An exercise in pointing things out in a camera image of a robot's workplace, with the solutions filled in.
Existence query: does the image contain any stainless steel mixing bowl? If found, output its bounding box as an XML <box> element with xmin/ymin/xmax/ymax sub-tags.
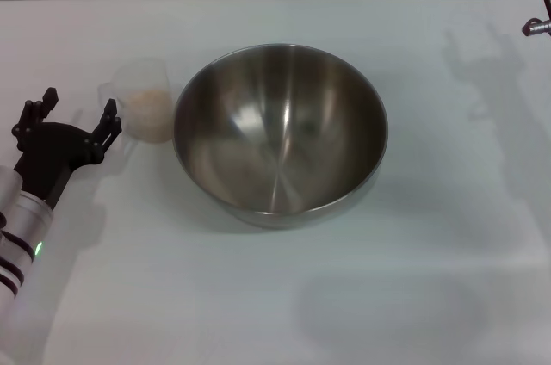
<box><xmin>171</xmin><ymin>42</ymin><xmax>390</xmax><ymax>229</ymax></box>

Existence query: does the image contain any white rice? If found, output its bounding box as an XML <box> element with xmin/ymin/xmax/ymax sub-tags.
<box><xmin>124</xmin><ymin>88</ymin><xmax>173</xmax><ymax>143</ymax></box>

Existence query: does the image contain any clear plastic measuring cup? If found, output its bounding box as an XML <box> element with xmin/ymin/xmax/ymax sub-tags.
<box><xmin>97</xmin><ymin>57</ymin><xmax>176</xmax><ymax>145</ymax></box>

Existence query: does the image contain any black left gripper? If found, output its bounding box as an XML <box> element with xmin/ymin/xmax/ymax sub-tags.
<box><xmin>11</xmin><ymin>87</ymin><xmax>123</xmax><ymax>207</ymax></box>

